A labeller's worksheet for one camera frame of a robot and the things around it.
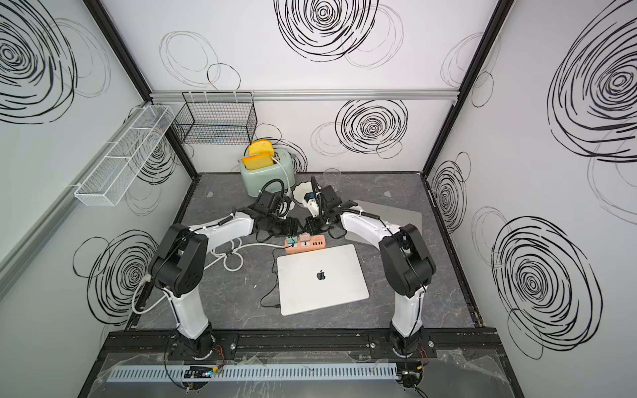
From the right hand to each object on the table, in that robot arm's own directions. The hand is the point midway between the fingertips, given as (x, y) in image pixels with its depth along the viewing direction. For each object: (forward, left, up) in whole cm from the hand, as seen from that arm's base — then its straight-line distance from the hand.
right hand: (306, 228), depth 90 cm
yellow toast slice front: (+24, +21, +11) cm, 34 cm away
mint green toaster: (+9, +9, +17) cm, 22 cm away
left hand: (+1, +3, -3) cm, 5 cm away
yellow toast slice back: (+32, +21, +12) cm, 40 cm away
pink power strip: (-2, -3, -7) cm, 8 cm away
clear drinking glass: (+32, -9, -6) cm, 34 cm away
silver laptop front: (-15, -5, -9) cm, 18 cm away
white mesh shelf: (0, +57, +26) cm, 63 cm away
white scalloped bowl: (+24, +5, -7) cm, 26 cm away
